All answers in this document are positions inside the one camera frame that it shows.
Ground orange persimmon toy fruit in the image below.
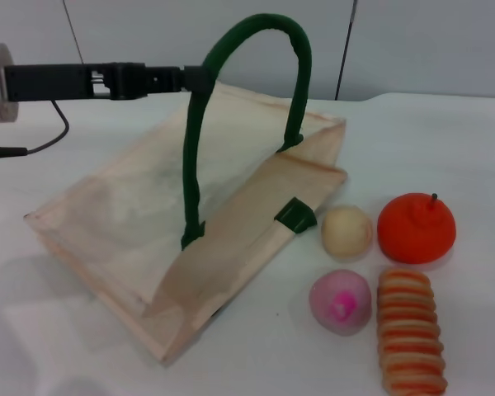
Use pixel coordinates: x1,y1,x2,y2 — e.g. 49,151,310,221
376,192,457,265

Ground orange striped bread roll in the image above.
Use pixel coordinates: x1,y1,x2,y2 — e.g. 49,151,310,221
375,266,449,395

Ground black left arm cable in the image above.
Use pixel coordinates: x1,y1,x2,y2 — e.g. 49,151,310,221
0,100,70,159

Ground pink round pastry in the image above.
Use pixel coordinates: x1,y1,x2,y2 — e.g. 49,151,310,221
308,268,373,337

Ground cream round egg yolk pastry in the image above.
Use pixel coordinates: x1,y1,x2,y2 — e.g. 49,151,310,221
321,205,374,261

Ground cream canvas handbag green handles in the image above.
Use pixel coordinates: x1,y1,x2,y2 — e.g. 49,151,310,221
23,12,349,365

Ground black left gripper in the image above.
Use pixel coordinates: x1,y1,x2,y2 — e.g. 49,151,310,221
3,61,211,102

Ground dark vertical wall strip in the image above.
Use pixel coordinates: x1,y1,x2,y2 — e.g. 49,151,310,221
333,0,359,101

